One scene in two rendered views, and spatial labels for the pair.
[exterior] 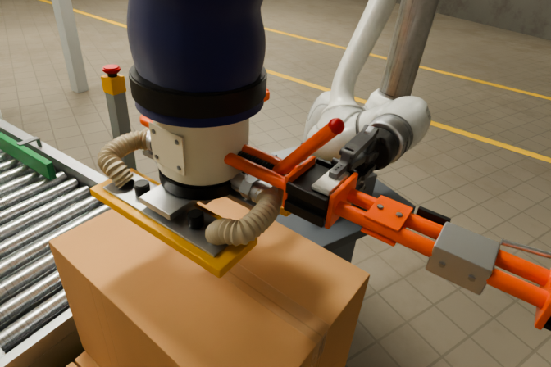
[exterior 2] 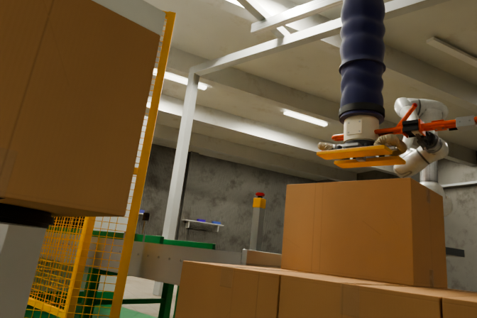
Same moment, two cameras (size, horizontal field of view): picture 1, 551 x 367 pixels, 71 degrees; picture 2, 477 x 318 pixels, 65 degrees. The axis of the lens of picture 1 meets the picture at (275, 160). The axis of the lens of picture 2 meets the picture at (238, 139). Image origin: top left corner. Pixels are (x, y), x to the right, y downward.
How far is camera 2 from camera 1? 1.65 m
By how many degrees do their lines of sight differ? 49
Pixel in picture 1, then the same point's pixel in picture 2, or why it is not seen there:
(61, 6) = (170, 228)
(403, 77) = (431, 170)
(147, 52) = (353, 93)
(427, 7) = not seen: hidden behind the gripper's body
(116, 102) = (260, 212)
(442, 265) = (460, 121)
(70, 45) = not seen: hidden behind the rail
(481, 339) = not seen: outside the picture
